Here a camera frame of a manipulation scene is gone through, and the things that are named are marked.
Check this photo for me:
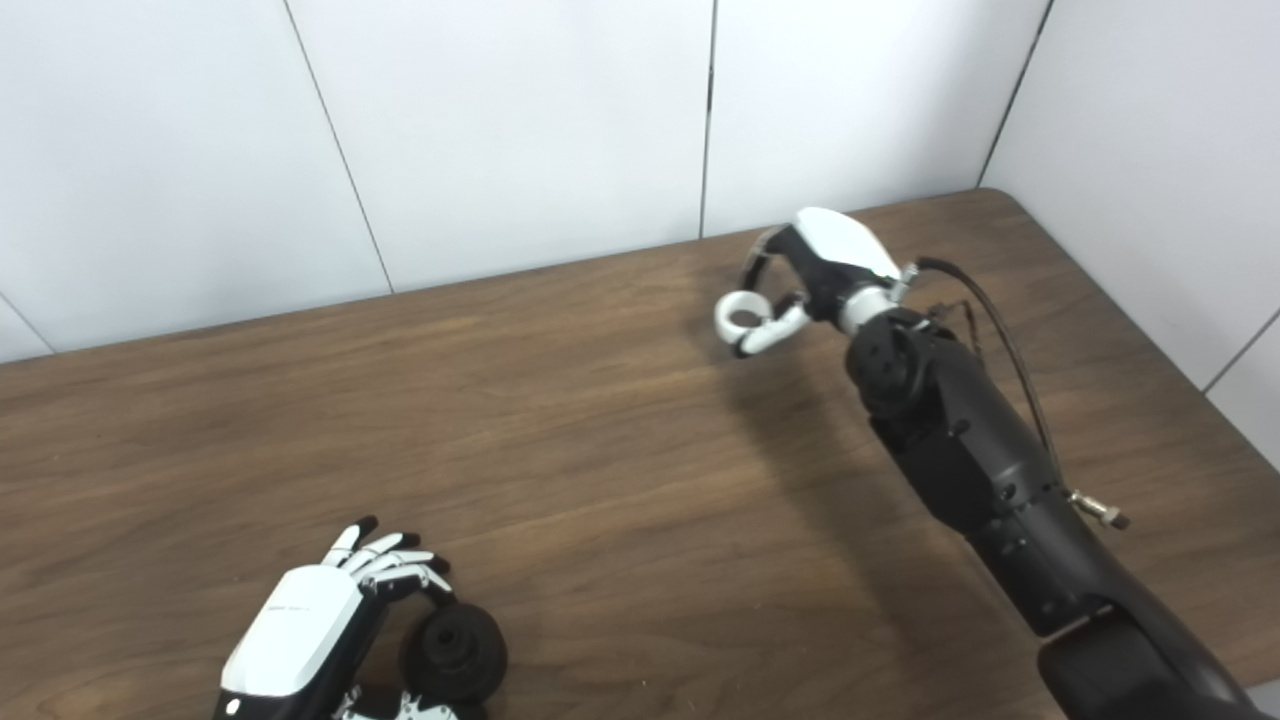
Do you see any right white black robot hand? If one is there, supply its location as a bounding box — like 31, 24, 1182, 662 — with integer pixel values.
733, 207, 917, 359

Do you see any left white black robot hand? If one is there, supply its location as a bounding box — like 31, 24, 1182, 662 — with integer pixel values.
212, 516, 491, 720

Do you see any white ring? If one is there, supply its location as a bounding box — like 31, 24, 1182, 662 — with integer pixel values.
713, 291, 772, 342

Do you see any round black part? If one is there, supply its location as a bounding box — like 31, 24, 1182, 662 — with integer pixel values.
399, 603, 509, 705

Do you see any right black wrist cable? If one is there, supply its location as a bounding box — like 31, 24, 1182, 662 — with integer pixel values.
914, 256, 1132, 532

